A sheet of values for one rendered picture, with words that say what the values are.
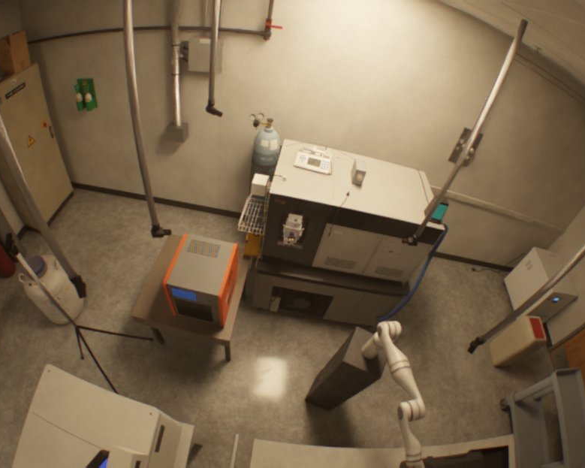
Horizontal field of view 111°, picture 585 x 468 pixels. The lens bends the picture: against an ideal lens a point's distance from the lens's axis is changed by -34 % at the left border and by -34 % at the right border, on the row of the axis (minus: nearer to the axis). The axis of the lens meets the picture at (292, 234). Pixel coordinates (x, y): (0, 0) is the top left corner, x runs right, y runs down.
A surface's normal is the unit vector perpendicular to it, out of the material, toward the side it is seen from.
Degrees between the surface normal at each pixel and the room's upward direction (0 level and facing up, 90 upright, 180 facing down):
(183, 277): 0
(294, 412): 0
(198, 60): 90
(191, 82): 90
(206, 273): 0
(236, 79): 90
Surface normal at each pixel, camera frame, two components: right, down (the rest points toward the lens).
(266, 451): 0.15, -0.67
